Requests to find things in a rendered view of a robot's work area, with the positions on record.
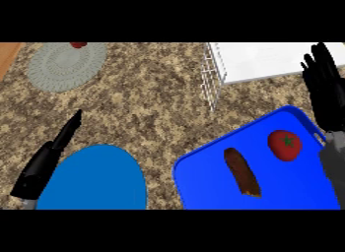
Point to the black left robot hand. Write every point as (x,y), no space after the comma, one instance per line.
(41,164)

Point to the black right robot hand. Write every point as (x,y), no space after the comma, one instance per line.
(330,95)

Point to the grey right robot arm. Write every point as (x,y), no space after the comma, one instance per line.
(342,170)

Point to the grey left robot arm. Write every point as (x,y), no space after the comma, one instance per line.
(28,204)

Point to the blue tray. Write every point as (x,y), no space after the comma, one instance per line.
(262,170)

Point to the blue oval plate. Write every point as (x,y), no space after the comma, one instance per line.
(94,178)

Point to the red tomato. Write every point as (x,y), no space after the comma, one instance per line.
(284,145)

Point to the grey round placemat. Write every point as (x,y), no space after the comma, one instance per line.
(66,65)

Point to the small red fruit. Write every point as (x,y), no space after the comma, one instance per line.
(78,44)

